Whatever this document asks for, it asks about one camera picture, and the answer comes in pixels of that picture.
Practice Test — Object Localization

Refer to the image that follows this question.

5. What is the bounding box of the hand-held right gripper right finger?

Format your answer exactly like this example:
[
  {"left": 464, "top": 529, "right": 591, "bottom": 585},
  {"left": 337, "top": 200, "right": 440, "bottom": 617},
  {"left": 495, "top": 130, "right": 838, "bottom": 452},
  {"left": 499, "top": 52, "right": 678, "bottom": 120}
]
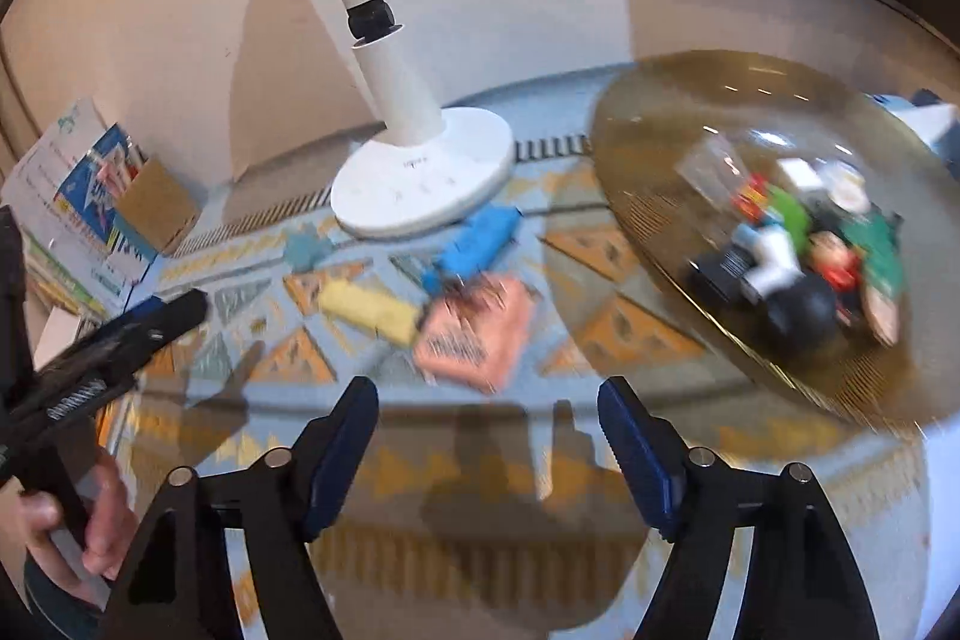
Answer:
[{"left": 598, "top": 377, "right": 882, "bottom": 640}]

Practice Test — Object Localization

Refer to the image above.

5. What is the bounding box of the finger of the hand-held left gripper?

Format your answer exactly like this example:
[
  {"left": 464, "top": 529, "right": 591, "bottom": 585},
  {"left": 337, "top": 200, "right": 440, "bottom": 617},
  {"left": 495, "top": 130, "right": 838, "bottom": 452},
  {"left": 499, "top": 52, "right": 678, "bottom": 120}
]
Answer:
[{"left": 30, "top": 287, "right": 209, "bottom": 390}]

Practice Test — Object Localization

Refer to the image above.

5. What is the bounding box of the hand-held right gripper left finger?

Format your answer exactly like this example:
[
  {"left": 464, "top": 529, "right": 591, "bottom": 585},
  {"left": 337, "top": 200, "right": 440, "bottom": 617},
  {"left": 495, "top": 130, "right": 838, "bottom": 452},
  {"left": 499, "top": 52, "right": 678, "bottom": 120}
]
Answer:
[{"left": 97, "top": 376, "right": 380, "bottom": 640}]

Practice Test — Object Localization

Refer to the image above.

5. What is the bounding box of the pink printed box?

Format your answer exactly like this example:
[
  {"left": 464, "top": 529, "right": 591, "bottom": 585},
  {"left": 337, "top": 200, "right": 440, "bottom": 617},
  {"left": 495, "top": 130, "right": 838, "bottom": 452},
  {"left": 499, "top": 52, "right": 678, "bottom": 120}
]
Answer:
[{"left": 412, "top": 276, "right": 537, "bottom": 393}]

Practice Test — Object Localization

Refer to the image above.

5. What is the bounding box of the large black lighter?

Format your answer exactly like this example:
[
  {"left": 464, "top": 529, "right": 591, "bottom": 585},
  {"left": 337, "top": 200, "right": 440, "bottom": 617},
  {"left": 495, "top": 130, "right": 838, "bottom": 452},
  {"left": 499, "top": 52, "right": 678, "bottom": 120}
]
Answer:
[{"left": 690, "top": 250, "right": 758, "bottom": 305}]

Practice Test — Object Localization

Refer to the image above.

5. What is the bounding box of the black haired cartoon figurine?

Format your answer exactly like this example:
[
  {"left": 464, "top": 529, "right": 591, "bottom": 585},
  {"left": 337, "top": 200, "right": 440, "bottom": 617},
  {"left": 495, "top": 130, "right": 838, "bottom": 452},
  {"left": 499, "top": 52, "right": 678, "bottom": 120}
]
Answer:
[{"left": 761, "top": 231, "right": 863, "bottom": 360}]

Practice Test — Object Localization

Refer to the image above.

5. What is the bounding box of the white robot toy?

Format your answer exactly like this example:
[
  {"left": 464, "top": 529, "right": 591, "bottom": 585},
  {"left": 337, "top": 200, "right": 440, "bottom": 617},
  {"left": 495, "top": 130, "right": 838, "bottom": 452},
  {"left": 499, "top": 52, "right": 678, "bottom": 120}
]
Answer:
[{"left": 731, "top": 224, "right": 807, "bottom": 304}]

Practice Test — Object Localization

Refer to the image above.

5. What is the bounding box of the small pink device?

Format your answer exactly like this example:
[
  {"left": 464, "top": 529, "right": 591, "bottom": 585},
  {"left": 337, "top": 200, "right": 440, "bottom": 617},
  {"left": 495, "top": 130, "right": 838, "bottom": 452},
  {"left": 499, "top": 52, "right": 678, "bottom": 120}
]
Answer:
[{"left": 862, "top": 280, "right": 902, "bottom": 345}]

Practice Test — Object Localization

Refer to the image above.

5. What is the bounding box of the green translucent toy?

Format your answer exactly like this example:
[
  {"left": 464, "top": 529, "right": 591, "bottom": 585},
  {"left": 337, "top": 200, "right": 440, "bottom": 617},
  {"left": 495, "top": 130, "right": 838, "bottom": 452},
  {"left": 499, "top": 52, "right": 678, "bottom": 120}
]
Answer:
[{"left": 757, "top": 182, "right": 815, "bottom": 247}]

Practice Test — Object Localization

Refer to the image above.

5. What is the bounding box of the teal crinkled plastic toy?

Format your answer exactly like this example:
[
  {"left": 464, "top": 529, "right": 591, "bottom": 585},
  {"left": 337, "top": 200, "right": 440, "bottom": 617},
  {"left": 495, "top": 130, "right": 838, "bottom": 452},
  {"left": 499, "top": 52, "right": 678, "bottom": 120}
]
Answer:
[{"left": 840, "top": 212, "right": 905, "bottom": 304}]

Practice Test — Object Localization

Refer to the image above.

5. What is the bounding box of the brown ribbed glass bowl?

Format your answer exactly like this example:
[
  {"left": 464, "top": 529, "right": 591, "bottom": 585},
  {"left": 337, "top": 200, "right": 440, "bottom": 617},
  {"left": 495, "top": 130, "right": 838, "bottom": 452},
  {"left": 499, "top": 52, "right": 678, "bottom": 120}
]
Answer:
[{"left": 589, "top": 51, "right": 938, "bottom": 438}]

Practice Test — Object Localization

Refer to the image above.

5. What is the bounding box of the person's left hand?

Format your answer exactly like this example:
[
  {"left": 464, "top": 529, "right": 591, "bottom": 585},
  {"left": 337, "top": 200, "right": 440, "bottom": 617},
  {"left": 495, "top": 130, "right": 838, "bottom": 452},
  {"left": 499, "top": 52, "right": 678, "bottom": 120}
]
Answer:
[{"left": 19, "top": 445, "right": 141, "bottom": 605}]

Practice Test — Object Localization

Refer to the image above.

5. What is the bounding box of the brown cardboard box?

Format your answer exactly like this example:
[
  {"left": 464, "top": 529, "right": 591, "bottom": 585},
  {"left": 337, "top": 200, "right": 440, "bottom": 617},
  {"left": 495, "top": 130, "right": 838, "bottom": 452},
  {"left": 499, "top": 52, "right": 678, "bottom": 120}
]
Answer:
[{"left": 112, "top": 152, "right": 203, "bottom": 257}]

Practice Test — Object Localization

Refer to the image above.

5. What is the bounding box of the blue printed box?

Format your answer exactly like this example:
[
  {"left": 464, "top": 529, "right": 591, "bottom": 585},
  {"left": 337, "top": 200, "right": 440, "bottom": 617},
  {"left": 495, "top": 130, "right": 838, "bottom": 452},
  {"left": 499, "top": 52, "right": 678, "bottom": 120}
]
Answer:
[{"left": 56, "top": 122, "right": 162, "bottom": 295}]

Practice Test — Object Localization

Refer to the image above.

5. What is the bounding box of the yellow rectangular block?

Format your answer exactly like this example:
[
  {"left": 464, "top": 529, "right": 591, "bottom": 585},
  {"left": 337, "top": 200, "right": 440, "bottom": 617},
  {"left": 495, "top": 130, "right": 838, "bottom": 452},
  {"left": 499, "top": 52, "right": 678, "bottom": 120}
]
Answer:
[{"left": 319, "top": 276, "right": 421, "bottom": 345}]

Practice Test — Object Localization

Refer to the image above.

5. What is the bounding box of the patterned blue tablecloth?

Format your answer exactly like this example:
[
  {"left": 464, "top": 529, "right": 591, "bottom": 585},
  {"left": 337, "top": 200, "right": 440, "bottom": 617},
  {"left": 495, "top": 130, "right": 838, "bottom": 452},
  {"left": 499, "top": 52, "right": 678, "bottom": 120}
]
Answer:
[{"left": 97, "top": 62, "right": 960, "bottom": 640}]

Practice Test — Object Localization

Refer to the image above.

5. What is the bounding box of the white printed carton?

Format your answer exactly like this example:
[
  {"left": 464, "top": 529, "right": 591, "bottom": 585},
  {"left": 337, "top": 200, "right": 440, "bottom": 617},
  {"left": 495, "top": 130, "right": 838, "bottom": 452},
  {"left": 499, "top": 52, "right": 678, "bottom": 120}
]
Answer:
[{"left": 0, "top": 98, "right": 113, "bottom": 319}]

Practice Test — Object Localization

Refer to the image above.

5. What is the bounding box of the blue lighter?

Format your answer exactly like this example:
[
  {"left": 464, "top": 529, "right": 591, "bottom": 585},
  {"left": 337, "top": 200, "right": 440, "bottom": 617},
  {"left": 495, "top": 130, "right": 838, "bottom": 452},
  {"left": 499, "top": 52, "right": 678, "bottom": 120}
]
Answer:
[{"left": 421, "top": 205, "right": 522, "bottom": 296}]

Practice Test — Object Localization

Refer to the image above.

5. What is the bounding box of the white standing fan base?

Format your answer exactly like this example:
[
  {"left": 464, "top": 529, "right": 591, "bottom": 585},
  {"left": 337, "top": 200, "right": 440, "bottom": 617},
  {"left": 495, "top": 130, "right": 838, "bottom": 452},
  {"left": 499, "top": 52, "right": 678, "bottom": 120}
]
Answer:
[{"left": 281, "top": 0, "right": 517, "bottom": 240}]

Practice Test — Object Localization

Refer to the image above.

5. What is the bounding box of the white box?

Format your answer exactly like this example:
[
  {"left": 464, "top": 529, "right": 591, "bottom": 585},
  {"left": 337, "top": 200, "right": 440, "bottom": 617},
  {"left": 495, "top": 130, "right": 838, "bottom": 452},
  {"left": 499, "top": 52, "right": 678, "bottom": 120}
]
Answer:
[{"left": 870, "top": 92, "right": 960, "bottom": 155}]

